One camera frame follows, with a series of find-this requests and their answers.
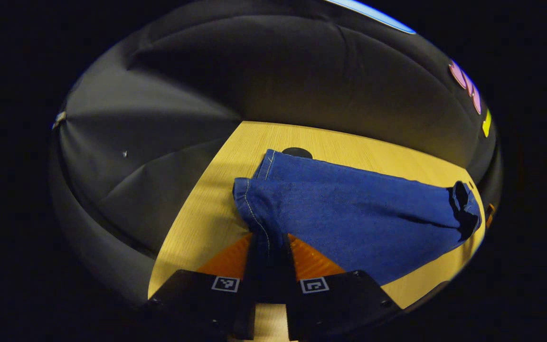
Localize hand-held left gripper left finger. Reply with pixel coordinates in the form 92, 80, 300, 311
141, 232, 261, 341

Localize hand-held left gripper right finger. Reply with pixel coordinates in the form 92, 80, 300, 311
281, 233, 402, 341

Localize blue denim jeans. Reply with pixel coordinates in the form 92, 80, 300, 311
232, 149, 483, 304

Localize black backdrop cloth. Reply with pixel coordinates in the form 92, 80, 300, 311
49, 0, 503, 307

